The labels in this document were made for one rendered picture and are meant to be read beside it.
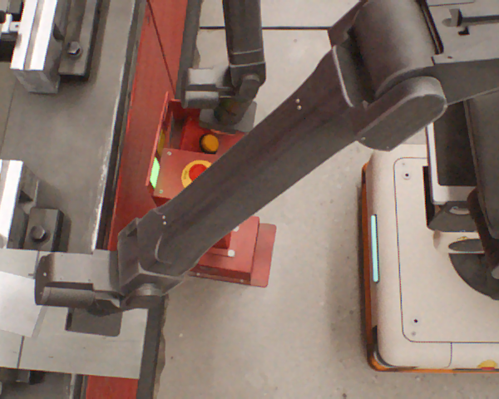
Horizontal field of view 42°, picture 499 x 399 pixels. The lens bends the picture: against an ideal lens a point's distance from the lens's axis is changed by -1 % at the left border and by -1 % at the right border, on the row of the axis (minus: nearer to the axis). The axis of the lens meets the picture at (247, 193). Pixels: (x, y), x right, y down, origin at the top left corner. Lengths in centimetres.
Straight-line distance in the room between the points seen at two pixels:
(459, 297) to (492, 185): 115
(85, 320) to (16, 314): 22
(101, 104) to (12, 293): 41
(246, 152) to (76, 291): 29
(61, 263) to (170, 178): 59
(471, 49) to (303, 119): 14
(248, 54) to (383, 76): 59
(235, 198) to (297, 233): 148
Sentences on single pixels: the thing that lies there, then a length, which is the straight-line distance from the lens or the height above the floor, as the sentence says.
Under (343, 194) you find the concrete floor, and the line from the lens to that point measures 213.
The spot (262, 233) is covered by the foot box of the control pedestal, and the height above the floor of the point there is 1.
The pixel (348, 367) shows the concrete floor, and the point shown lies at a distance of 202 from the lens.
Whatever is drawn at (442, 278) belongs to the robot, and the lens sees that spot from 182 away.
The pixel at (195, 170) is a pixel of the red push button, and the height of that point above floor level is 81.
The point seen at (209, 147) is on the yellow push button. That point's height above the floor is 73.
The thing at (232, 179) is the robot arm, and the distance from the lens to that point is 59.
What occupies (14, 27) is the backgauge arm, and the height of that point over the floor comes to 86.
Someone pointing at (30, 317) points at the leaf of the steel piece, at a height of 100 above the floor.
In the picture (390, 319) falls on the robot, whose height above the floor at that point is 27.
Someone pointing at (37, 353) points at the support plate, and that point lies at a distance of 106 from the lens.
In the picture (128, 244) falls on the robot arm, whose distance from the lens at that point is 73.
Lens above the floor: 200
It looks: 71 degrees down
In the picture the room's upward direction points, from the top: 4 degrees counter-clockwise
